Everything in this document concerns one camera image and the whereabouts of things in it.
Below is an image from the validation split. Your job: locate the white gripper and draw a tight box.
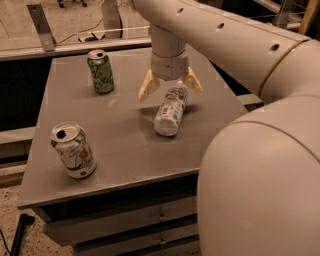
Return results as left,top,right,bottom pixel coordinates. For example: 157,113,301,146
138,50,203,101

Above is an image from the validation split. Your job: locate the clear blue-label plastic bottle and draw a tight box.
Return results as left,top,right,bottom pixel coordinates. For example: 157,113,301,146
154,86,188,137

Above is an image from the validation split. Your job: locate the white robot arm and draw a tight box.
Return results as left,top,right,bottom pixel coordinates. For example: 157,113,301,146
133,0,320,256

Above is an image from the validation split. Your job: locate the green soda can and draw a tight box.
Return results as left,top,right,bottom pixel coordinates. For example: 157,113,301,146
87,49,114,94

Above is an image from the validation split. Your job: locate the grey drawer cabinet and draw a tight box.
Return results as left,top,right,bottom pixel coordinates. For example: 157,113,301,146
17,46,264,256

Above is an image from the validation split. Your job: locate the white 7up soda can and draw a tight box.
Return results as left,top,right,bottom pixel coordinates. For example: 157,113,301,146
50,121,96,179

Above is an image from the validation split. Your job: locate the grey metal railing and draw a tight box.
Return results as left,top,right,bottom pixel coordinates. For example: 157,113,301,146
0,37,151,61

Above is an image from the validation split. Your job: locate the lower grey drawer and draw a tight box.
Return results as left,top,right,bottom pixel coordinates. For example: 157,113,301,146
74,220,198,256

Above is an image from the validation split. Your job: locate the grey drawer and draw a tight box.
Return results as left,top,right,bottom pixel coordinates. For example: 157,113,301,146
43,195,198,247
74,220,198,256

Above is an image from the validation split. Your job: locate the upper grey drawer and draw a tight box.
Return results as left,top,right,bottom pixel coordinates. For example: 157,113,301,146
43,195,198,247

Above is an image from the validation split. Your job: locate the black floor object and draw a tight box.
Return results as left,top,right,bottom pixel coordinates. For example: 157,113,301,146
11,214,35,256

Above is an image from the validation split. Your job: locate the right metal bracket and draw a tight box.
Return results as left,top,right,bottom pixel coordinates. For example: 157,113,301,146
272,0,295,28

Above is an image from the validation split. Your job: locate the metal bracket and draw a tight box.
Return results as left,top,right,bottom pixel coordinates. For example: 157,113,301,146
27,3,56,52
272,0,295,28

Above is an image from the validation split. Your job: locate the left metal bracket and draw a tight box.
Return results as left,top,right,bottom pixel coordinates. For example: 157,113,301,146
27,3,56,52

